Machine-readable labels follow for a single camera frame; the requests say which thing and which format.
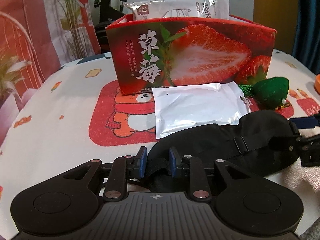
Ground black sleep eye mask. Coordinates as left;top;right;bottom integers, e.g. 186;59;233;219
142;110;299;192

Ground white plastic pouch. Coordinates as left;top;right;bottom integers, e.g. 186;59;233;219
152;82;251;139

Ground white face mask pack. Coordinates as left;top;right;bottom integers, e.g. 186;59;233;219
125;0;229;20

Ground orange translucent plastic item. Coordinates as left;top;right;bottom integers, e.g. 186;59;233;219
314;74;320;94

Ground green plush strawberry leaf toy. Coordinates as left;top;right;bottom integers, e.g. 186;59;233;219
238;77;289;109

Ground blue curtain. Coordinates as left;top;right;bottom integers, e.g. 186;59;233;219
292;0;320;75

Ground red strawberry cardboard box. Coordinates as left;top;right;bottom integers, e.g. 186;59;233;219
106;14;277;95

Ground black exercise bike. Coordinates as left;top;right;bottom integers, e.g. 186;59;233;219
93;0;227;47

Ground wooden door frame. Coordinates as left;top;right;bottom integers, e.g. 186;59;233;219
253;0;298;54

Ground red wire chair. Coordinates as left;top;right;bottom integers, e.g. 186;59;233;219
1;12;42;93

